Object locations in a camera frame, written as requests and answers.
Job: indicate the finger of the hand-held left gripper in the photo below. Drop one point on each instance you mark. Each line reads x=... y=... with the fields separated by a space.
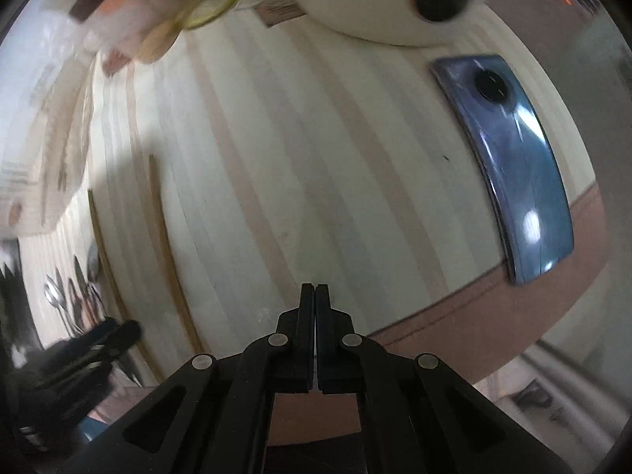
x=94 y=368
x=116 y=333

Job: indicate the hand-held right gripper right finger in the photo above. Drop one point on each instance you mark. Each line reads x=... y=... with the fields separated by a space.
x=323 y=335

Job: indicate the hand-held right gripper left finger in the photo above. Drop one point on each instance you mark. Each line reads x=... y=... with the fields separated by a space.
x=305 y=335

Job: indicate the dark metal utensil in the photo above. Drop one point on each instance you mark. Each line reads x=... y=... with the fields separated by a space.
x=78 y=276

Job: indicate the metal spoon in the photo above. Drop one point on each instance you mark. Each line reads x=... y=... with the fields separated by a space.
x=53 y=297
x=93 y=262

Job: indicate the wooden chopstick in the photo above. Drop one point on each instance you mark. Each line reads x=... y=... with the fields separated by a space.
x=170 y=256

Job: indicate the striped tablecloth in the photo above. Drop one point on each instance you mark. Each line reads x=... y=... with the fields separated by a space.
x=306 y=158

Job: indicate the blue smartphone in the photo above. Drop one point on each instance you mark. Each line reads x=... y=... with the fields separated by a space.
x=518 y=168

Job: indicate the light wooden utensil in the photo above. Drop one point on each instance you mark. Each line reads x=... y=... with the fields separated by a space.
x=155 y=42

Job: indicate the white round appliance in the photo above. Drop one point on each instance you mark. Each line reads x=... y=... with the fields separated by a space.
x=365 y=0

